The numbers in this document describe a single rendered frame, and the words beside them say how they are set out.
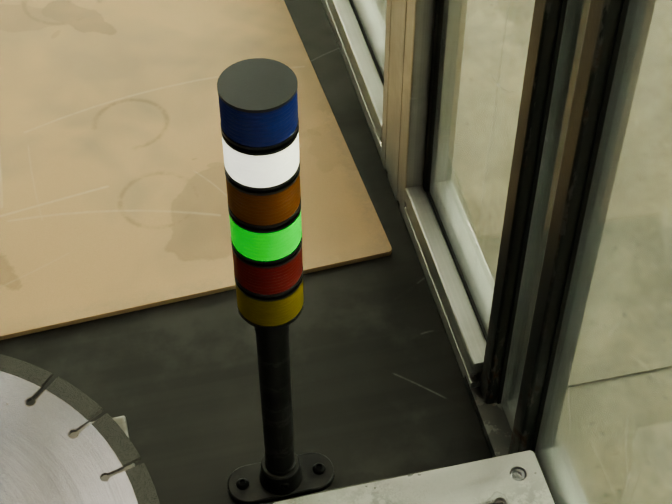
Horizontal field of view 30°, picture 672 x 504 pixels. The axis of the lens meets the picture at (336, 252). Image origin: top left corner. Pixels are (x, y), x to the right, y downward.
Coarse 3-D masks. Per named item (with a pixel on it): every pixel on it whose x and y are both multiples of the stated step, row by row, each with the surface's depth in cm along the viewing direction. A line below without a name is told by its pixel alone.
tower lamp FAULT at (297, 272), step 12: (300, 252) 79; (240, 264) 79; (252, 264) 78; (264, 264) 78; (276, 264) 78; (288, 264) 79; (300, 264) 80; (240, 276) 80; (252, 276) 79; (264, 276) 79; (276, 276) 79; (288, 276) 79; (300, 276) 81; (252, 288) 80; (264, 288) 80; (276, 288) 80; (288, 288) 80
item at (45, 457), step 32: (0, 384) 82; (32, 384) 82; (0, 416) 80; (32, 416) 80; (64, 416) 80; (0, 448) 78; (32, 448) 78; (64, 448) 78; (96, 448) 78; (0, 480) 77; (32, 480) 77; (64, 480) 77; (96, 480) 77; (128, 480) 77
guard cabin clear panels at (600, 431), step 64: (384, 0) 121; (448, 0) 99; (512, 0) 84; (576, 0) 73; (640, 0) 64; (448, 64) 102; (512, 64) 86; (576, 64) 74; (640, 64) 66; (448, 128) 106; (512, 128) 89; (640, 128) 67; (448, 192) 109; (640, 192) 68; (576, 256) 80; (640, 256) 70; (576, 320) 82; (640, 320) 71; (512, 384) 100; (576, 384) 84; (640, 384) 73; (576, 448) 87; (640, 448) 75
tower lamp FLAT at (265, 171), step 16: (224, 144) 72; (288, 144) 71; (224, 160) 74; (240, 160) 72; (256, 160) 71; (272, 160) 72; (288, 160) 72; (240, 176) 73; (256, 176) 72; (272, 176) 72; (288, 176) 73
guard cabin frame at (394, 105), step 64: (384, 64) 116; (384, 128) 121; (576, 128) 73; (512, 192) 87; (576, 192) 76; (448, 256) 111; (512, 256) 91; (448, 320) 109; (512, 320) 96; (512, 448) 98
